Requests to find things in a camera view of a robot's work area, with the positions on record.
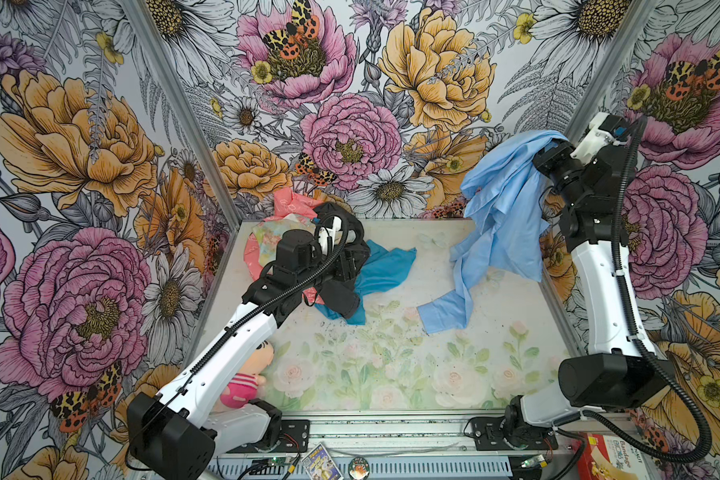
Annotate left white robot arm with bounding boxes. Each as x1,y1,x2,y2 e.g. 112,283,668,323
127,223,370,479

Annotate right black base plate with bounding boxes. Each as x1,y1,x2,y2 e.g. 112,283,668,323
462,416,558,451

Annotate front aluminium rail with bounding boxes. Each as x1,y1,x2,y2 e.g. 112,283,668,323
197,409,582,479

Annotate pink cloth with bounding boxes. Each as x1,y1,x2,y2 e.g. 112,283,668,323
243,187,322,280

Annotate floral pastel cloth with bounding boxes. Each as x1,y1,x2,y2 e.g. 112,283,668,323
244,219,296,266

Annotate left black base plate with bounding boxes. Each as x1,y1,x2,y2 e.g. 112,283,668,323
229,419,311,454

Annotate round badge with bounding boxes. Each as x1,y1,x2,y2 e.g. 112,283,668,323
348,457,371,480

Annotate aluminium corner post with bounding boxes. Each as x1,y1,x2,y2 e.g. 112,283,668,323
565,0,659,143
123,1,242,232

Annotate red snack box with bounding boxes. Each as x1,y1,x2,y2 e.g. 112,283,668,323
577,433,652,480

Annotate teal cloth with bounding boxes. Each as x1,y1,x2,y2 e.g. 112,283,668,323
346,240,417,325

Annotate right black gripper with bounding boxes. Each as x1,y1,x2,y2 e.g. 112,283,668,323
531,132,589,206

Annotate aluminium corner post left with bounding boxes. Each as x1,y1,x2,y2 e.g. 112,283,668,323
123,1,242,232

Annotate aluminium corner post right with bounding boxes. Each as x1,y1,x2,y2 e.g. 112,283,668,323
565,0,659,143

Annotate left black cable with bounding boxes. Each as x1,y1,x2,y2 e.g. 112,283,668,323
125,215,352,457

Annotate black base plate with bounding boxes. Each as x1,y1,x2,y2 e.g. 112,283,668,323
229,419,311,454
462,416,558,451

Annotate right black corrugated cable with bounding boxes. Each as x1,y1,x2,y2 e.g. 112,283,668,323
581,113,714,464

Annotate light blue shirt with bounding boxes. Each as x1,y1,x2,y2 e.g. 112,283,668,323
417,130,566,334

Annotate colourful card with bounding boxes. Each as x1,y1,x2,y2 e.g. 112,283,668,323
302,444,344,480

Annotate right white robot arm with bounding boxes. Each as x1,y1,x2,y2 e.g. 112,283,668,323
500,112,667,448

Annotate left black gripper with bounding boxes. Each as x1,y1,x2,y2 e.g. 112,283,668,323
299,247,370,289

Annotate cartoon boy plush doll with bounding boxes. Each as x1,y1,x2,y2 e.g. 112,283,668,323
213,341,275,412

